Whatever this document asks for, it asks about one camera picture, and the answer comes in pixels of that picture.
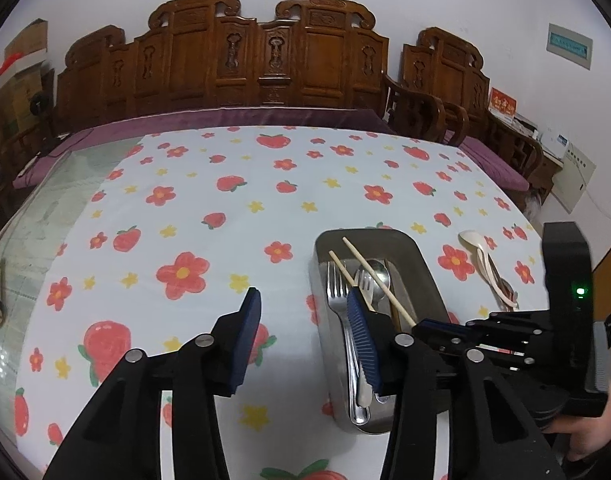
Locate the rectangular metal tray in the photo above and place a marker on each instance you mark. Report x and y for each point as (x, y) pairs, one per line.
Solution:
(410, 270)

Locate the purple armchair cushion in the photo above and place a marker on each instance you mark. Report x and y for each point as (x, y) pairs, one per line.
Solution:
(495, 165)

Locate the large cardboard box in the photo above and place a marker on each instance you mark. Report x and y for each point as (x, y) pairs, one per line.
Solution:
(15, 97)

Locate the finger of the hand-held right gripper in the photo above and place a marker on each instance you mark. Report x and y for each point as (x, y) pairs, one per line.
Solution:
(445, 330)
(510, 360)

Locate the metal spoon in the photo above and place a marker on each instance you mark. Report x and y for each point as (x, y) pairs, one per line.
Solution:
(380, 275)

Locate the carved wooden sofa bench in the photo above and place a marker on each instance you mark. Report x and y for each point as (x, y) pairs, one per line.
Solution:
(225, 55)

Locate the wooden chopstick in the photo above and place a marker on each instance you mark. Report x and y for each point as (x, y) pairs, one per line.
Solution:
(380, 282)
(350, 280)

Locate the red gift box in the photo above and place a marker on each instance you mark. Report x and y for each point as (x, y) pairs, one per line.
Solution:
(503, 102)

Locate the carved wooden armchair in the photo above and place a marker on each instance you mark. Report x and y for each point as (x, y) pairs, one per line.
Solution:
(445, 90)

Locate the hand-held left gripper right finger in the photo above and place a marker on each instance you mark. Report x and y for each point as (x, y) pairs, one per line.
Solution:
(363, 340)

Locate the white box with blue label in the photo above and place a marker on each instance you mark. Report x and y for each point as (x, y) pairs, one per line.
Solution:
(558, 139)

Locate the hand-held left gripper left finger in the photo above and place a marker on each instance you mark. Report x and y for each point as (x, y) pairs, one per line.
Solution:
(248, 340)

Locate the beige plastic spoon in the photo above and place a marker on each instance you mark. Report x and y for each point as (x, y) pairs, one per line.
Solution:
(500, 280)

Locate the person's right hand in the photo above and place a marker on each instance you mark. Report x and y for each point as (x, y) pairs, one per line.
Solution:
(588, 432)

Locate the wooden side table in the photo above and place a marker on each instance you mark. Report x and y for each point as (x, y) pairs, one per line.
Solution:
(545, 157)

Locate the strawberry flower printed tablecloth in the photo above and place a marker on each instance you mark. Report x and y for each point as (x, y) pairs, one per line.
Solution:
(210, 240)

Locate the grey wall panel green window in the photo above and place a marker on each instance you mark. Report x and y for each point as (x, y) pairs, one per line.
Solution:
(568, 45)

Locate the black standing fan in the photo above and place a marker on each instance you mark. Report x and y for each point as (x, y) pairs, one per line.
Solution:
(37, 105)

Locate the small metal fork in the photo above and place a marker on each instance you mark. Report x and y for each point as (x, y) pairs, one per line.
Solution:
(365, 280)

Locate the large metal fork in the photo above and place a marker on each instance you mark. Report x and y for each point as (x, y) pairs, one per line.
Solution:
(338, 287)

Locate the white wall distribution box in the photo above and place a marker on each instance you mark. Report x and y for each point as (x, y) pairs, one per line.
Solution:
(578, 176)

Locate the small cardboard box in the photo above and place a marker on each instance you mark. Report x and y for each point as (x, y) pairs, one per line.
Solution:
(27, 42)

